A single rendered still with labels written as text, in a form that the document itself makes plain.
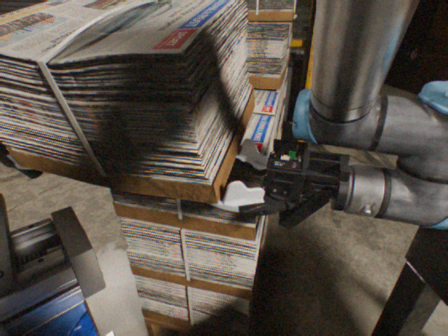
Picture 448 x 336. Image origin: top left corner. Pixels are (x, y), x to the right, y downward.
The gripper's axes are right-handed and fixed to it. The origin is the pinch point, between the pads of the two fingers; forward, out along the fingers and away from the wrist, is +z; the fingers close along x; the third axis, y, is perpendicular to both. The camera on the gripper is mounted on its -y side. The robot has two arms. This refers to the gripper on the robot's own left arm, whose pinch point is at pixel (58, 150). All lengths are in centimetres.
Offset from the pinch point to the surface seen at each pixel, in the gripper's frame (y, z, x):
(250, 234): -21.5, 39.9, 2.5
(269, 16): -9, 25, 127
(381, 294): -94, 94, 28
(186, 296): -51, 22, -6
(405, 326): -26, 72, -8
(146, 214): -20.9, 13.3, 1.8
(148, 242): -31.0, 11.8, -0.6
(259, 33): 1, 30, 68
